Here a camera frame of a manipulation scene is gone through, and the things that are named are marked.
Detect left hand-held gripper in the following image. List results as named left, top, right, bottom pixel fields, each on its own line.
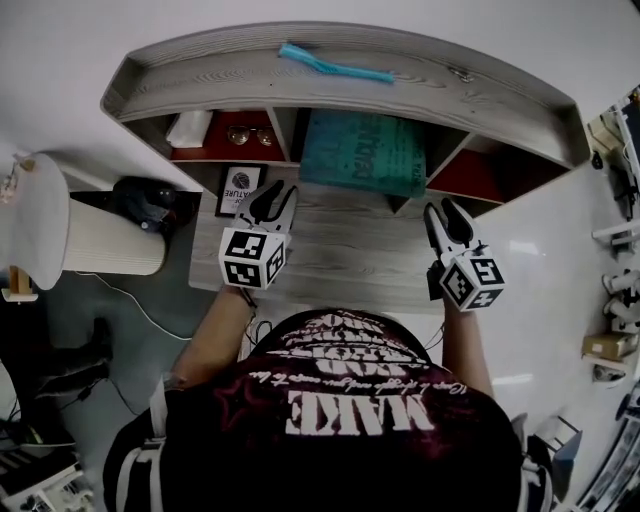
left=218, top=179, right=300, bottom=292

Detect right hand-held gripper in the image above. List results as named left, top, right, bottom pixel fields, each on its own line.
left=422, top=197, right=507, bottom=314

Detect teal book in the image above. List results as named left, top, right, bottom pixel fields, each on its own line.
left=298, top=109, right=429, bottom=200

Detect grey wooden shelf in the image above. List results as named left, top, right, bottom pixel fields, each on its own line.
left=99, top=20, right=592, bottom=217

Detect person's right forearm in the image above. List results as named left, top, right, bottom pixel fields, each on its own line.
left=439, top=302, right=497, bottom=401

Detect person's left forearm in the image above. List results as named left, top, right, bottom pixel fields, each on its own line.
left=168, top=285, right=256, bottom=389

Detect gold-rimmed glasses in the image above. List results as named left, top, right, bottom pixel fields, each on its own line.
left=227, top=124, right=275, bottom=148

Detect white tissue pack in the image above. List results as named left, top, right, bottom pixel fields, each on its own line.
left=165, top=109, right=215, bottom=149

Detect teal brush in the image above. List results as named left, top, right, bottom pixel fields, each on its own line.
left=278, top=42, right=397, bottom=85

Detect white pleated lampshade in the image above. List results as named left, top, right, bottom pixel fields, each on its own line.
left=62, top=198, right=168, bottom=277

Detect cardboard box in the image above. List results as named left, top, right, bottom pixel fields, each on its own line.
left=581, top=331, right=640, bottom=362

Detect black printed t-shirt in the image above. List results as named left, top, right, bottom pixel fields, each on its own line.
left=102, top=308, right=557, bottom=512

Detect small wooden stand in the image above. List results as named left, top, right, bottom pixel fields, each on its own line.
left=0, top=264, right=40, bottom=305

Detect black picture frame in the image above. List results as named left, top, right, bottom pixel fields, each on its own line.
left=214, top=162, right=269, bottom=219

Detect white cable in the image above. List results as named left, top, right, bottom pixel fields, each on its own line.
left=74, top=269, right=195, bottom=342

